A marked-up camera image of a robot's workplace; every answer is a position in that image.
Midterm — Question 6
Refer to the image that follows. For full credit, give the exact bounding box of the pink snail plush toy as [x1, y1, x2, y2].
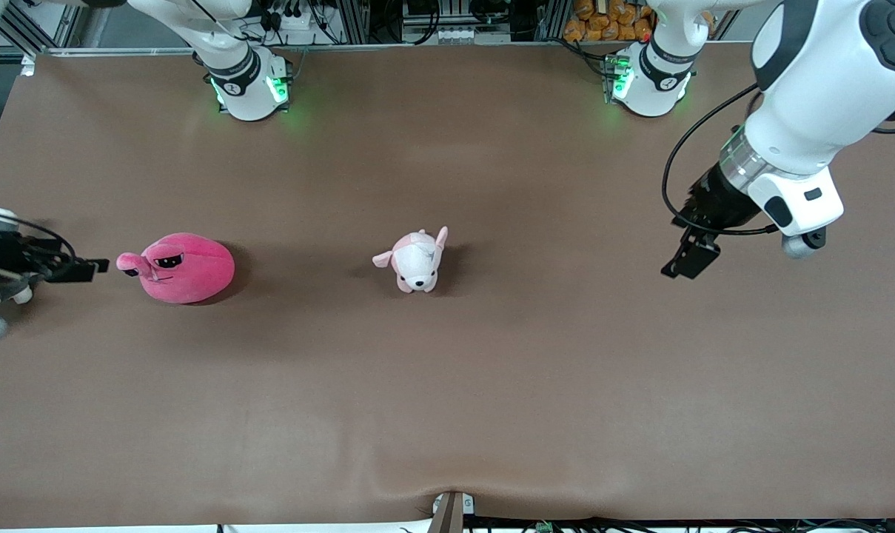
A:
[116, 232, 236, 305]

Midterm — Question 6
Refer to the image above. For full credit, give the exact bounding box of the grey white husky plush toy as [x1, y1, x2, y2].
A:
[0, 208, 35, 313]

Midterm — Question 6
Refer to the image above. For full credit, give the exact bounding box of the orange packaged goods pile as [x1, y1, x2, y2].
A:
[563, 0, 657, 43]

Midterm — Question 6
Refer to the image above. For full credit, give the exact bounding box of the small pink white dog plush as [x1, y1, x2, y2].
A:
[372, 227, 449, 294]

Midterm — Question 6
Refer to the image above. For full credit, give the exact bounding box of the white power strip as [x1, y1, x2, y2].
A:
[268, 6, 316, 32]

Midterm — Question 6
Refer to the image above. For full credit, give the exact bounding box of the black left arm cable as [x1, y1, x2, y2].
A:
[661, 83, 780, 237]

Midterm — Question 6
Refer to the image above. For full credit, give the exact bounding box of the aluminium frame profile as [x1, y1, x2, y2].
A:
[0, 0, 78, 58]

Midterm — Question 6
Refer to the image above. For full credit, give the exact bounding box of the metal table edge bracket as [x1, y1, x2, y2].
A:
[431, 492, 475, 533]

